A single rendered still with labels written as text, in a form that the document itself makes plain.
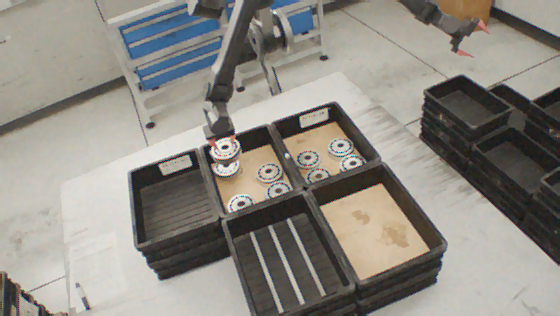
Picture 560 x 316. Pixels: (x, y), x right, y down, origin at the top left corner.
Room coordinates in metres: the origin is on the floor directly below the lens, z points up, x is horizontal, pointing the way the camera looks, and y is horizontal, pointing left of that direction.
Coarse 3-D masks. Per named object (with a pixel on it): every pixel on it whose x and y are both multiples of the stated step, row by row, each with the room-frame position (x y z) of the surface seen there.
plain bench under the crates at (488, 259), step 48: (288, 96) 1.79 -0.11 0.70; (336, 96) 1.71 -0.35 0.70; (192, 144) 1.56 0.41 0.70; (384, 144) 1.29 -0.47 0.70; (96, 192) 1.36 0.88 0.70; (432, 192) 0.97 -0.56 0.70; (480, 240) 0.71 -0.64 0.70; (528, 240) 0.66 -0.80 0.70; (144, 288) 0.80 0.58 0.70; (192, 288) 0.77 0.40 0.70; (240, 288) 0.73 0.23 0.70; (432, 288) 0.58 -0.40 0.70; (480, 288) 0.54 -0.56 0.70; (528, 288) 0.50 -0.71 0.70
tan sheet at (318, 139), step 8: (320, 128) 1.33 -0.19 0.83; (328, 128) 1.32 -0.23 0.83; (336, 128) 1.31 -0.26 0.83; (296, 136) 1.31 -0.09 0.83; (304, 136) 1.30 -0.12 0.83; (312, 136) 1.29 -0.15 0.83; (320, 136) 1.28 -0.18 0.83; (328, 136) 1.27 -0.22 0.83; (336, 136) 1.26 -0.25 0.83; (344, 136) 1.25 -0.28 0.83; (288, 144) 1.27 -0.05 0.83; (296, 144) 1.26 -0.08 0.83; (304, 144) 1.25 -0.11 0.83; (312, 144) 1.24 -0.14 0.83; (320, 144) 1.23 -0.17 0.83; (296, 152) 1.21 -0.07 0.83; (320, 152) 1.19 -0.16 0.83; (328, 160) 1.13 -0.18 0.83; (328, 168) 1.09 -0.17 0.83; (336, 168) 1.08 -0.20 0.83; (304, 176) 1.07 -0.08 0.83
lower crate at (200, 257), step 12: (192, 252) 0.84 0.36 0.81; (204, 252) 0.86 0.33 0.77; (216, 252) 0.86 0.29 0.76; (228, 252) 0.87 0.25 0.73; (156, 264) 0.82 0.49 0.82; (168, 264) 0.83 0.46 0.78; (180, 264) 0.84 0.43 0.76; (192, 264) 0.85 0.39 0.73; (204, 264) 0.85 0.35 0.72; (168, 276) 0.83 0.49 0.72
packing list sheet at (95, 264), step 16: (96, 240) 1.07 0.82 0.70; (112, 240) 1.05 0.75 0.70; (80, 256) 1.00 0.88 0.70; (96, 256) 0.99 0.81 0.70; (112, 256) 0.97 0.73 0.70; (80, 272) 0.92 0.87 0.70; (96, 272) 0.91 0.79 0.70; (112, 272) 0.90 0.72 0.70; (96, 288) 0.84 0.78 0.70; (112, 288) 0.82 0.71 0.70; (80, 304) 0.78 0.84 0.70
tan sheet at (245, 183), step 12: (252, 156) 1.24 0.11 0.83; (264, 156) 1.23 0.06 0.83; (252, 168) 1.17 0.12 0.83; (240, 180) 1.12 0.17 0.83; (252, 180) 1.11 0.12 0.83; (288, 180) 1.07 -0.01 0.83; (228, 192) 1.07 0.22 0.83; (240, 192) 1.06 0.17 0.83; (252, 192) 1.05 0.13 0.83; (264, 192) 1.04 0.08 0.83
